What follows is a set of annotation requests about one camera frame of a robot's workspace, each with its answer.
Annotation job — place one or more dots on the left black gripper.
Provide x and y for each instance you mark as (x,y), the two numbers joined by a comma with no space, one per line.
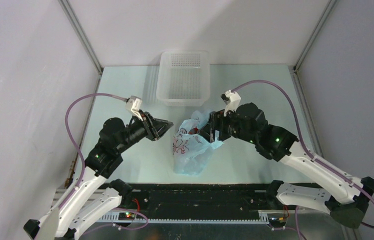
(157,127)

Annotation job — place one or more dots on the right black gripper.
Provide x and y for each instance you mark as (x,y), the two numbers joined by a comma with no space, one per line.
(216,122)

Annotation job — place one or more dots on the light blue plastic bag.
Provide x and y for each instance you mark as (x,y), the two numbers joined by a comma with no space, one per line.
(191,151)

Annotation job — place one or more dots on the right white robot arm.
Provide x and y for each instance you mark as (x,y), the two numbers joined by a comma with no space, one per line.
(344,197)

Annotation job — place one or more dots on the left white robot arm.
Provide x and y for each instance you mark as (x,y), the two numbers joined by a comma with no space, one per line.
(70,217)

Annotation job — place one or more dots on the white perforated plastic basket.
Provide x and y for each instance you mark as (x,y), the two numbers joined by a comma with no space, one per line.
(183,78)

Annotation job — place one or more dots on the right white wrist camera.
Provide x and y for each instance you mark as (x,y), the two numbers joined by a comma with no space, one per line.
(231,100)

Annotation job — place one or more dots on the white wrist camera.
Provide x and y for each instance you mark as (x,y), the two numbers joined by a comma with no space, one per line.
(231,100)
(133,105)

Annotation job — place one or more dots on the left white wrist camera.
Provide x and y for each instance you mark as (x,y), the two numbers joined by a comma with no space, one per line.
(133,105)

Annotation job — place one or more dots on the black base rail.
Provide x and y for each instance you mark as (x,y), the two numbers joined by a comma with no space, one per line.
(200,202)

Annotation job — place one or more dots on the left aluminium frame post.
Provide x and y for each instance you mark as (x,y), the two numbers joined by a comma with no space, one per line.
(81,34)

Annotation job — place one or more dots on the aluminium frame post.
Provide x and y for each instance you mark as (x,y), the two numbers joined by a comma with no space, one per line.
(315,33)
(81,34)

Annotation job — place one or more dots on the right aluminium frame post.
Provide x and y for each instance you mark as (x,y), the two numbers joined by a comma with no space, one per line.
(315,33)

